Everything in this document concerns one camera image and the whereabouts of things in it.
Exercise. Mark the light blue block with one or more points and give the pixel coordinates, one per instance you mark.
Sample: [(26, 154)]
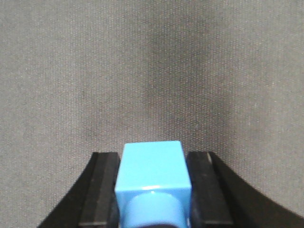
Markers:
[(153, 186)]

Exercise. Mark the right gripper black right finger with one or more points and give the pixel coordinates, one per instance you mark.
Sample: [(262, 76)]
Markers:
[(220, 203)]

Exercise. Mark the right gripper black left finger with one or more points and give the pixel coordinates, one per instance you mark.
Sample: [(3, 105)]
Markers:
[(91, 201)]

